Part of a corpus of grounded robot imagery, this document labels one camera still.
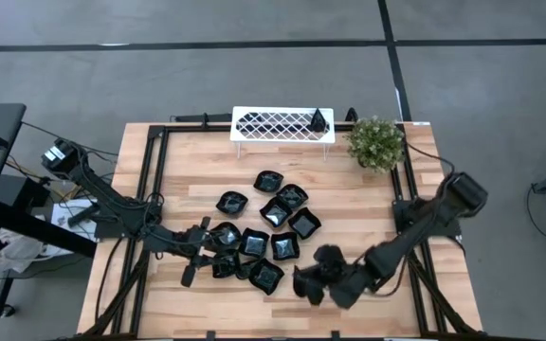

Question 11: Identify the black clamp bar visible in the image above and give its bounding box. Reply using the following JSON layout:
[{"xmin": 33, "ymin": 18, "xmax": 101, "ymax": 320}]
[{"xmin": 171, "ymin": 112, "xmax": 232, "ymax": 125}]

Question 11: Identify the white paper sheet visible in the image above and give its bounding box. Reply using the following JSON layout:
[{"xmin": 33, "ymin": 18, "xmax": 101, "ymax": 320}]
[{"xmin": 50, "ymin": 198, "xmax": 98, "ymax": 242}]

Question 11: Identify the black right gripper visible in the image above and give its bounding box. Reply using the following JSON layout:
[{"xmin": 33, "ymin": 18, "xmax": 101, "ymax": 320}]
[{"xmin": 293, "ymin": 243, "xmax": 376, "ymax": 310}]

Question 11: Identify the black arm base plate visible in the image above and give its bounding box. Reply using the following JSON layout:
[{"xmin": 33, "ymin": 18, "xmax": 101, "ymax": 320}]
[
  {"xmin": 392, "ymin": 198, "xmax": 464, "ymax": 239},
  {"xmin": 93, "ymin": 203, "xmax": 163, "ymax": 241}
]

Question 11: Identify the white lattice shelf rack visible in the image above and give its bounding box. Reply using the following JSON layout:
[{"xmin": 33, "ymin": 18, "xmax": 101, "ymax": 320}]
[{"xmin": 229, "ymin": 105, "xmax": 337, "ymax": 161}]

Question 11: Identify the white plastic bag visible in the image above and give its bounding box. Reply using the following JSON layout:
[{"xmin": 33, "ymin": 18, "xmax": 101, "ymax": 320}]
[{"xmin": 0, "ymin": 228, "xmax": 73, "ymax": 277}]

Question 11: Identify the black metal table frame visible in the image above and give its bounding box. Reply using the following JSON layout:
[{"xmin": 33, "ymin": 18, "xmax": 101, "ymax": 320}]
[{"xmin": 81, "ymin": 121, "xmax": 482, "ymax": 340}]

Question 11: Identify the small green potted plant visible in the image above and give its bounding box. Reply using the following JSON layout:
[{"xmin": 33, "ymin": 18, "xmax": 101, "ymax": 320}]
[{"xmin": 343, "ymin": 115, "xmax": 407, "ymax": 174}]

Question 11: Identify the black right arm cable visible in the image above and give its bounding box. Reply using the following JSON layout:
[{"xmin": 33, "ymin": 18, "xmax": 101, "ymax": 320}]
[{"xmin": 404, "ymin": 140, "xmax": 457, "ymax": 177}]

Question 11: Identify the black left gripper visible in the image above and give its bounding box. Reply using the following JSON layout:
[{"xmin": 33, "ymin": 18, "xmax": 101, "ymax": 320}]
[{"xmin": 177, "ymin": 216, "xmax": 235, "ymax": 288}]

